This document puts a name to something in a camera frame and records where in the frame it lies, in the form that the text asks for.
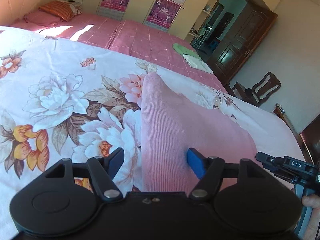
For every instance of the pink checked bedspread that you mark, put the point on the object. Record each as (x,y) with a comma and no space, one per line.
(126,37)

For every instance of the dark wooden door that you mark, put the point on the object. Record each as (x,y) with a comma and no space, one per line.
(241,40)

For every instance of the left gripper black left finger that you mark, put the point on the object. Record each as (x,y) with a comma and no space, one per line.
(102,170)

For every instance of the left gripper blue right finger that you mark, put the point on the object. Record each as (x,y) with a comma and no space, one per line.
(209,173)

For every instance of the person's right hand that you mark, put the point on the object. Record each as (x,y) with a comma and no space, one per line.
(311,219)

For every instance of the orange striped pillow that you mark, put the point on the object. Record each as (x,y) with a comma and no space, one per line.
(66,10)

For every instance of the white folded cloth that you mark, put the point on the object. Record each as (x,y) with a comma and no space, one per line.
(196,63)

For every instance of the white floral bed sheet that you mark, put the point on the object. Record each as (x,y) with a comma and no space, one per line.
(62,99)

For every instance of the pink knit sweater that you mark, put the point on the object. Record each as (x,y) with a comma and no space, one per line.
(171,125)

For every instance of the cream glossy wardrobe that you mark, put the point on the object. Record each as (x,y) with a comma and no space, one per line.
(176,17)

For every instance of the purple calendar poster right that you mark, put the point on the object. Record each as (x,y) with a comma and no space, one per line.
(163,13)

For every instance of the green folded cloth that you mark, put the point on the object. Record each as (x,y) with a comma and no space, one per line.
(184,51)

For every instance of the dark wooden chair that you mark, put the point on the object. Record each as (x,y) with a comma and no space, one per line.
(259,93)

